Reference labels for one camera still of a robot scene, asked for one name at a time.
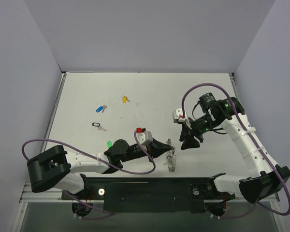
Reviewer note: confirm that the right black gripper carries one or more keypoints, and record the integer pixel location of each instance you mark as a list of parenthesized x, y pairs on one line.
[(189, 133)]

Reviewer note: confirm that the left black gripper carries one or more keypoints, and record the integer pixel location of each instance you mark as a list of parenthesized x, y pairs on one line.
[(151, 148)]

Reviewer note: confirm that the metal key organizer disc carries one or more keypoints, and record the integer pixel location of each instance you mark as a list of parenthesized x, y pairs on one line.
[(171, 157)]

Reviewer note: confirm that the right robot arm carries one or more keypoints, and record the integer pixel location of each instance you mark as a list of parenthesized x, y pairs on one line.
[(266, 176)]

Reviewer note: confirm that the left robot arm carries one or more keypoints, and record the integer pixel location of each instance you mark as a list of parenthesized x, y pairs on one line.
[(57, 168)]

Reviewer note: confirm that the green tag key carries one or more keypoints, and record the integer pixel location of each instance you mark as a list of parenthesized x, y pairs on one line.
[(109, 144)]

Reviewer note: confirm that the yellow tag key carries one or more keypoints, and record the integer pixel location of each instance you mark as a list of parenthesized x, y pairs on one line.
[(125, 99)]

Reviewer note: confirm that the blue tag key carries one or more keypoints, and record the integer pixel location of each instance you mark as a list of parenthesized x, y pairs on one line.
[(101, 109)]

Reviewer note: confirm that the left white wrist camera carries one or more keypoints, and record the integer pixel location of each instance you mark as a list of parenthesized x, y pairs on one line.
[(143, 136)]

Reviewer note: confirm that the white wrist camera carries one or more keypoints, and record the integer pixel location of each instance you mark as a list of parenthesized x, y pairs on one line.
[(180, 118), (143, 136)]

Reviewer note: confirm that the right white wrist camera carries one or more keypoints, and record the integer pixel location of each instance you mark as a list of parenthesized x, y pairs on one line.
[(180, 118)]

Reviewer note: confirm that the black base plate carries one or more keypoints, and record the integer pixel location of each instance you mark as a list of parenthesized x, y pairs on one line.
[(154, 194)]

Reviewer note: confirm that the aluminium frame rail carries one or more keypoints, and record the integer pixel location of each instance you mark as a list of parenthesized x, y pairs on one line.
[(50, 196)]

